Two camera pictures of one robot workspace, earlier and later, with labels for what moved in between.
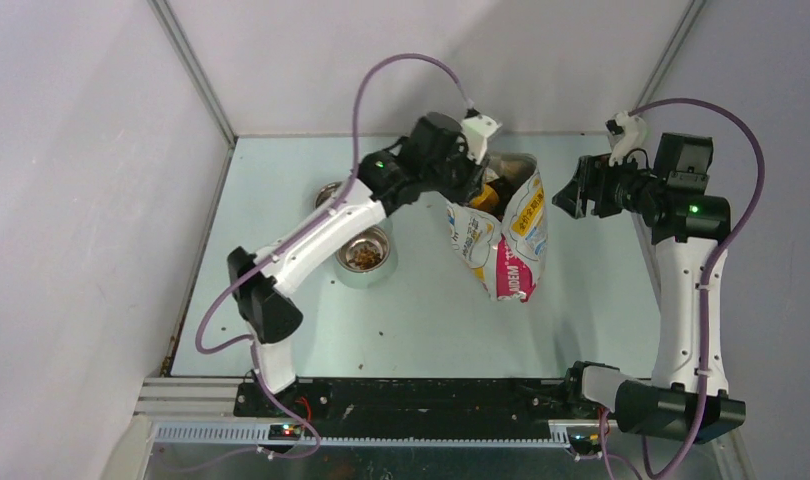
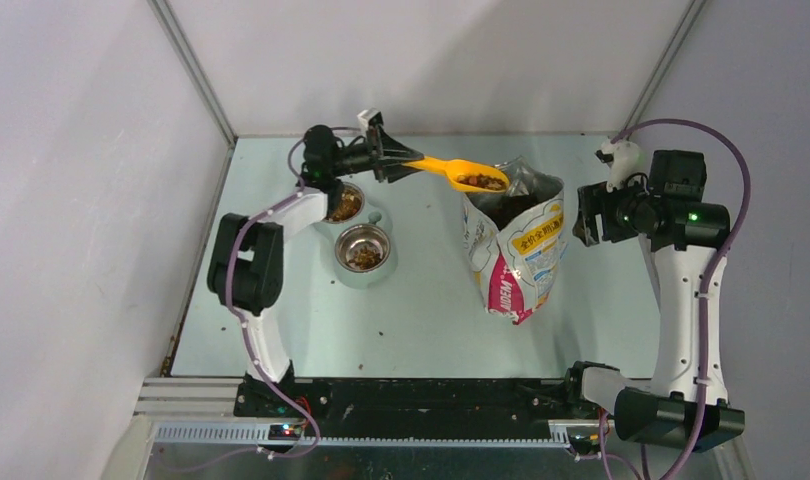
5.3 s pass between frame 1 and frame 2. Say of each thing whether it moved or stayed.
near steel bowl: stayed
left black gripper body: moved
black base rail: stayed
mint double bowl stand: stayed
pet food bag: moved
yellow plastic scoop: moved
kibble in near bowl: stayed
